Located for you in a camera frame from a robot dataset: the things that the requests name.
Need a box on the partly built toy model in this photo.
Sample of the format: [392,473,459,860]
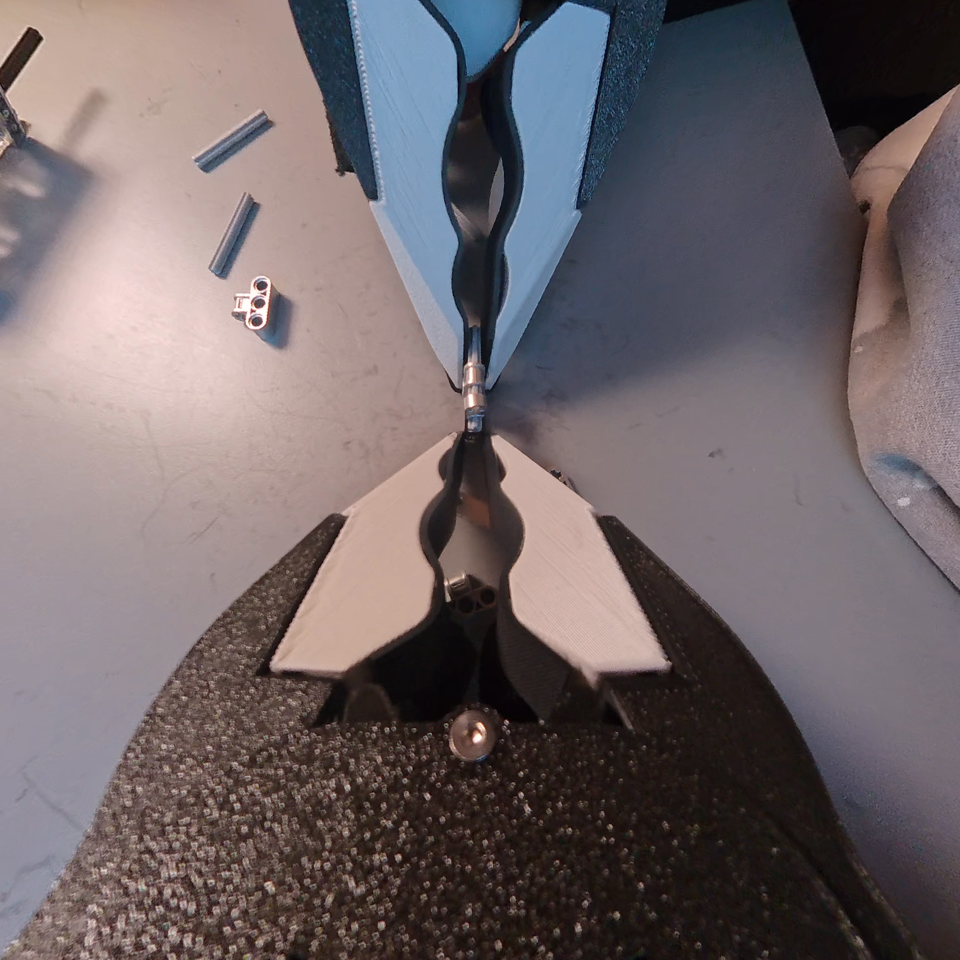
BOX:
[0,26,46,155]

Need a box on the grey twin axle assembly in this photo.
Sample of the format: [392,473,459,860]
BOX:
[459,321,490,438]

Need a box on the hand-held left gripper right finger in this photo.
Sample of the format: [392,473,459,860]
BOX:
[482,433,672,729]

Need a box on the grey desk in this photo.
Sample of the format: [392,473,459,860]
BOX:
[0,0,960,960]

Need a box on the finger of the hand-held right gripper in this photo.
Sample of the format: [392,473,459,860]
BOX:
[351,0,475,393]
[482,0,612,393]

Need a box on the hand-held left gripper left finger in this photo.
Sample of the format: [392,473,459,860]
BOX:
[268,432,483,724]

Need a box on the grey three-hole pin connector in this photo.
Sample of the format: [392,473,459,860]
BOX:
[228,274,281,332]

